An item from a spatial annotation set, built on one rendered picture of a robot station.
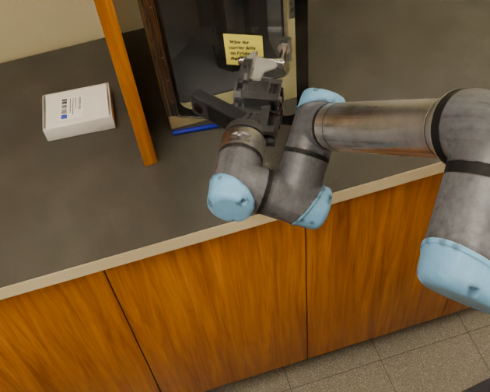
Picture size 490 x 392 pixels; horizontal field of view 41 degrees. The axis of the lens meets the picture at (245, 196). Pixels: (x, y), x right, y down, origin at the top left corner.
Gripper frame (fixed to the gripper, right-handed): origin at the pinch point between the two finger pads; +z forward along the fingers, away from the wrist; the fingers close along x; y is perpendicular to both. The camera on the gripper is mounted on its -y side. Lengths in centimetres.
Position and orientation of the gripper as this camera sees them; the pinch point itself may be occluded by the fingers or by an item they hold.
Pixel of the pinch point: (251, 61)
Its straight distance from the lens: 126.1
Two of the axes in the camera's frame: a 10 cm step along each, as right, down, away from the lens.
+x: -0.8, -6.2, -7.8
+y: 9.8, 0.9, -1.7
